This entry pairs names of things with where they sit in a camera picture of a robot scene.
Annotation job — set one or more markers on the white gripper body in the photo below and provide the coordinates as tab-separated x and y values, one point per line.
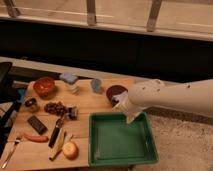
124	105

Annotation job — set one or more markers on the red chili pepper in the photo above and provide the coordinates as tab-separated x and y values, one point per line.
38	139

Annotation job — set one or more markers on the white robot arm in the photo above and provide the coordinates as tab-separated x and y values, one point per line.
192	97

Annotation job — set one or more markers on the small blue cup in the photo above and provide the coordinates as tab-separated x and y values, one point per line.
96	85

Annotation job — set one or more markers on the dark purple bowl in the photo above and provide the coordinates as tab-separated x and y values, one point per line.
114	90

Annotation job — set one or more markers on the green plastic tray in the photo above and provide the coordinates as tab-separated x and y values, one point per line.
113	142

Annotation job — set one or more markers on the bunch of dark grapes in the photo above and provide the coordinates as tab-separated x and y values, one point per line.
59	109

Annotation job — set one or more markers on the wooden cutting board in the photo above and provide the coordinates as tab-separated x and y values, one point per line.
30	156

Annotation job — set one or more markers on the dark chocolate bar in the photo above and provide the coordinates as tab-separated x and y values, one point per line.
38	126

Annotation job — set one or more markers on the black chair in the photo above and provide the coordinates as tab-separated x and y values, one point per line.
7	94

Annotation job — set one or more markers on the silver fork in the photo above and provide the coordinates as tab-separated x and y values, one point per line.
16	142

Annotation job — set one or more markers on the black handled knife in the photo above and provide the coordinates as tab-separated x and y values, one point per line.
56	130

